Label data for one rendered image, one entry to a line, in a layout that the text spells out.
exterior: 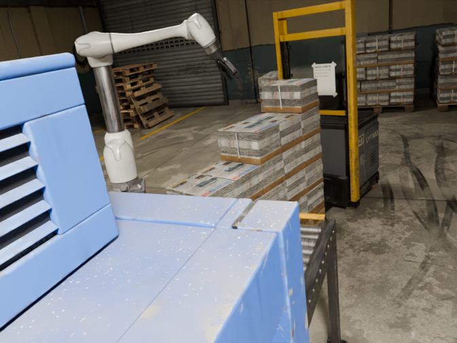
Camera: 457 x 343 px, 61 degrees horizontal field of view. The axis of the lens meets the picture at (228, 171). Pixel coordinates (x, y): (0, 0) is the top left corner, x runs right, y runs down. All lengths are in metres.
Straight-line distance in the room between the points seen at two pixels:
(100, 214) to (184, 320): 0.17
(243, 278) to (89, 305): 0.13
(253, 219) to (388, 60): 7.00
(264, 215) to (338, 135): 3.42
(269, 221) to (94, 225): 0.18
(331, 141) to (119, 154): 2.32
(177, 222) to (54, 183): 0.15
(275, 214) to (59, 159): 0.23
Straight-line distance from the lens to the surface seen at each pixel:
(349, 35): 3.47
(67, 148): 0.40
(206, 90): 10.14
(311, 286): 1.57
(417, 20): 8.96
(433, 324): 2.70
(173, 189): 2.58
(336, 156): 3.91
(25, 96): 0.37
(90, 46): 2.13
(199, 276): 0.36
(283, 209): 0.45
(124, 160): 2.15
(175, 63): 10.47
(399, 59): 7.37
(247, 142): 2.75
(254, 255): 0.37
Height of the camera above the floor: 1.75
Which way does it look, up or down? 20 degrees down
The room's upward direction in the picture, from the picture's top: 8 degrees counter-clockwise
